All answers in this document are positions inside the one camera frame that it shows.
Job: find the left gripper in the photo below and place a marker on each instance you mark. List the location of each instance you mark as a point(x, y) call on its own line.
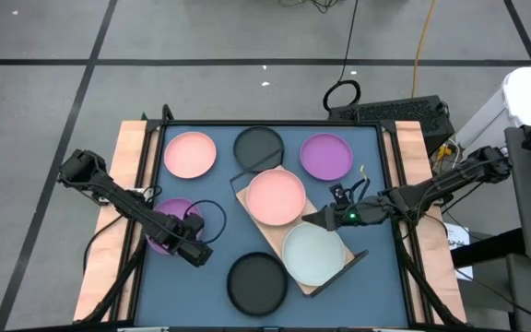
point(187, 240)

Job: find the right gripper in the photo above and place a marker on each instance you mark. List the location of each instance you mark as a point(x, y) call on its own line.
point(362, 214)

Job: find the purple round plate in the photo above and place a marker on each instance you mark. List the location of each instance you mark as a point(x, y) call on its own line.
point(175, 207)
point(326, 157)

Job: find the pale mint round plate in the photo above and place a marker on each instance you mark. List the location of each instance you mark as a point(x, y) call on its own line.
point(313, 254)

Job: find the pink round plate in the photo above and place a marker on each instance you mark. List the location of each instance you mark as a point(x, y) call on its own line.
point(190, 154)
point(276, 197)

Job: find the black round plate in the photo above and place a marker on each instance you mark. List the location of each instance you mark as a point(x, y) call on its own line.
point(257, 283)
point(254, 143)

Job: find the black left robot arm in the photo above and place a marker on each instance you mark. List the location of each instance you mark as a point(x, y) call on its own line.
point(118, 198)

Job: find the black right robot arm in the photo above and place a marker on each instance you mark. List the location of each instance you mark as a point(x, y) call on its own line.
point(450, 177)

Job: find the blue table mat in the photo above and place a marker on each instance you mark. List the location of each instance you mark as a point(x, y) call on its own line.
point(192, 295)

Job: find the black diagonal strut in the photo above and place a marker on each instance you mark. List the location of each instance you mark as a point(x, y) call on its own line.
point(424, 286)
point(117, 286)

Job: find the plywood side board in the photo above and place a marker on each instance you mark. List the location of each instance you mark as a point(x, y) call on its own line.
point(410, 143)
point(104, 276)

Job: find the black computer case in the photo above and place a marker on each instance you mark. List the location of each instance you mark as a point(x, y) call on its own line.
point(394, 113)

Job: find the yellow plug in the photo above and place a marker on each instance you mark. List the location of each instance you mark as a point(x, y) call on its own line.
point(443, 152)

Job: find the printed paper sheet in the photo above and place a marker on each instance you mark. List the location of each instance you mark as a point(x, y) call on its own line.
point(458, 240)

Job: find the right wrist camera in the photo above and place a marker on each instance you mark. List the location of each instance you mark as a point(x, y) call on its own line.
point(338, 191)

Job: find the wooden shelf with black frame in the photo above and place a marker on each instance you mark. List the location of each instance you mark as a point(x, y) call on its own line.
point(277, 235)

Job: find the black table frame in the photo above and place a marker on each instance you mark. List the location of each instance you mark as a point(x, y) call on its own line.
point(270, 123)

